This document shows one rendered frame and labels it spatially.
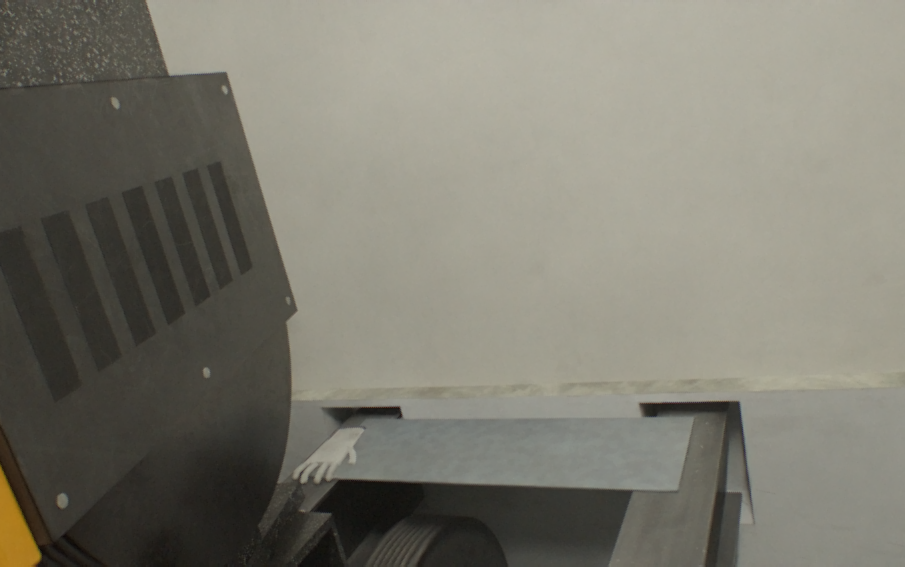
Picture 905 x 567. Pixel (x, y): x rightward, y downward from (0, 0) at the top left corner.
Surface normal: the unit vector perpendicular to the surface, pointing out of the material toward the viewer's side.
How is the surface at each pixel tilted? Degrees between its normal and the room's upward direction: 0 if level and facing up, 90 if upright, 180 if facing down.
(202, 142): 90
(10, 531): 90
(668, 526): 0
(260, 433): 90
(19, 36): 90
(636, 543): 0
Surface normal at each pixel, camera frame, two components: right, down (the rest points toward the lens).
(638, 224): -0.40, 0.33
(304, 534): -0.22, -0.94
